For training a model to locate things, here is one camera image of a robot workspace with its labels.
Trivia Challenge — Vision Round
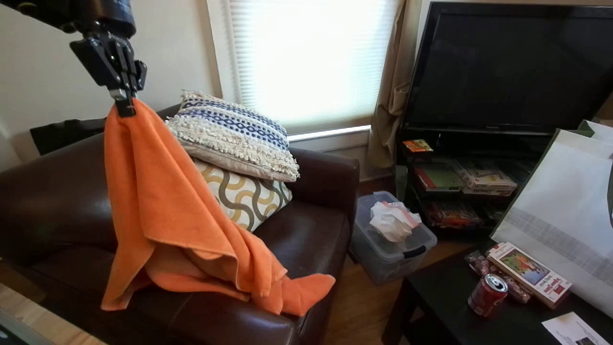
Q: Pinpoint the black tv stand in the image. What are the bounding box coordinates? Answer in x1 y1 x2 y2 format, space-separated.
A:
396 129 550 241

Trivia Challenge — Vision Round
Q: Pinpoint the colourful board game box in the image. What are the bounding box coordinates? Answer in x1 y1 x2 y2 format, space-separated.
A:
486 244 571 310

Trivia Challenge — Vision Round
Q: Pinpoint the black box behind couch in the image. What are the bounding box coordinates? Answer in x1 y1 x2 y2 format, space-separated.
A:
30 120 105 156

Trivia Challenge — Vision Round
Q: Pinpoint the red soda can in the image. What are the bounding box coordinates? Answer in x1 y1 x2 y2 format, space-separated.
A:
467 275 507 317

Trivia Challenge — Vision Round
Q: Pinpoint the black coffee table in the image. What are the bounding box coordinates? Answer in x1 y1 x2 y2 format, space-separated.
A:
381 241 613 345

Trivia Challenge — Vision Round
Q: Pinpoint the black flat screen television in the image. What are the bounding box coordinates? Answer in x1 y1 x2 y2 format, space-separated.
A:
404 3 613 135

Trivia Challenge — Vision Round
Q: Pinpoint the beige curtain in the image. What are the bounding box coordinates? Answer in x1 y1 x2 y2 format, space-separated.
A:
366 0 423 170

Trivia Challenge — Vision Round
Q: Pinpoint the yellow wave patterned pillow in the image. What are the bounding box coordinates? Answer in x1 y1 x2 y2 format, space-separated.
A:
195 162 293 233

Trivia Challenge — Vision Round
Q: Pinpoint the white window blind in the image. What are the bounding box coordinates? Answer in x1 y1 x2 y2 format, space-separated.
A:
226 0 398 133

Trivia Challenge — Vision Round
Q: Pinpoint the clear plastic storage bin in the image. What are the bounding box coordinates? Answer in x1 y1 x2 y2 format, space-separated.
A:
350 193 437 285

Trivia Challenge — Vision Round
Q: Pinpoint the orange fleece blanket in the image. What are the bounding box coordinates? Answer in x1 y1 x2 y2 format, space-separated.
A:
101 101 335 317

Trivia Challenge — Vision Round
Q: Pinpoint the white paper sheet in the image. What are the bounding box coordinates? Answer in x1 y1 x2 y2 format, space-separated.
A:
542 313 611 345

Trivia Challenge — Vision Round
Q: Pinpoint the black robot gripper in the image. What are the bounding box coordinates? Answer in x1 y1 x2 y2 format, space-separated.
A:
71 34 147 118

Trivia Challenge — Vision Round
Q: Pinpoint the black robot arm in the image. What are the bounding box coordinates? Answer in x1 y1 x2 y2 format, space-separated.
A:
0 0 147 118

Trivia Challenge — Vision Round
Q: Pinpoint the dark brown leather couch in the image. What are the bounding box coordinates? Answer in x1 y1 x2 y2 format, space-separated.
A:
0 135 360 345

